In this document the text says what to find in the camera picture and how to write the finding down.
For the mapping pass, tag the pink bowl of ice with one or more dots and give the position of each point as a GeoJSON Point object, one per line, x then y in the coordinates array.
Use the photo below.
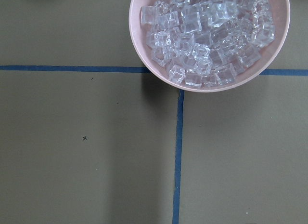
{"type": "Point", "coordinates": [208, 45]}

